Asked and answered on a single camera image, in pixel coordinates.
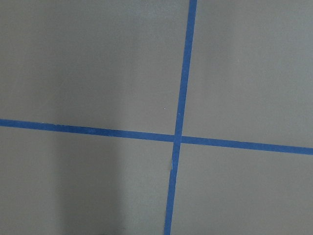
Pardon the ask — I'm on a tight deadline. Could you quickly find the long blue tape strip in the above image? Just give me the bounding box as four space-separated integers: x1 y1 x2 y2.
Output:
164 0 197 235

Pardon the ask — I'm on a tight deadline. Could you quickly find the crossing blue tape strip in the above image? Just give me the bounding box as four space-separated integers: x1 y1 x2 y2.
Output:
0 119 313 155

